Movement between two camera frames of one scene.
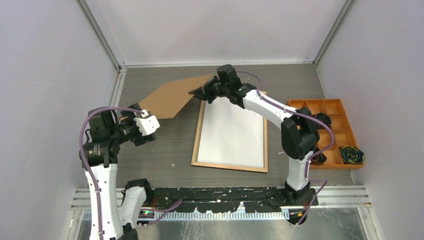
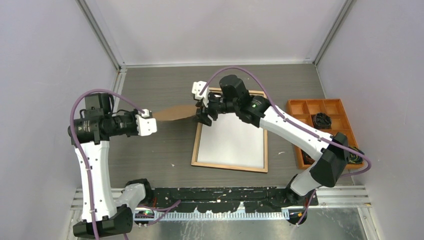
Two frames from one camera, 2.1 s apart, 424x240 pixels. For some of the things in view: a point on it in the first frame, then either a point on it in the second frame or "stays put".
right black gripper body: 219,91 -> 212,110
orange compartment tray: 331,140 stays put
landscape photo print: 231,135 stays put
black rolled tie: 325,118 stays put
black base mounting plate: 227,200 stays put
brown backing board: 165,101 -> 173,113
